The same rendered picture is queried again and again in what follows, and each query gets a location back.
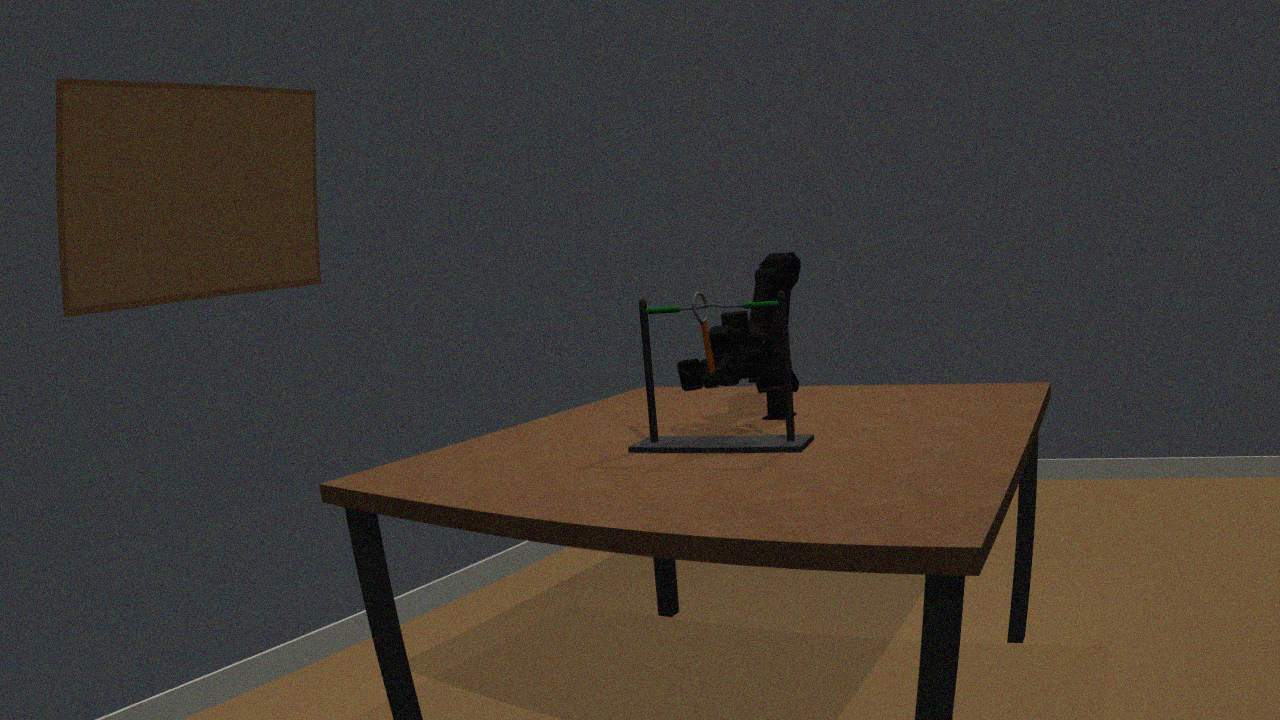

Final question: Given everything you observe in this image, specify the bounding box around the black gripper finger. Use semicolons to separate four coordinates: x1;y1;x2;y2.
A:
700;359;718;389
707;356;739;386

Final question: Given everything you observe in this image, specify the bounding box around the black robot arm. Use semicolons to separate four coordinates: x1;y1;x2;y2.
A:
709;252;801;420

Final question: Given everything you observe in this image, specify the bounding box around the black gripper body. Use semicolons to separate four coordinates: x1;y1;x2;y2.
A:
677;348;768;391

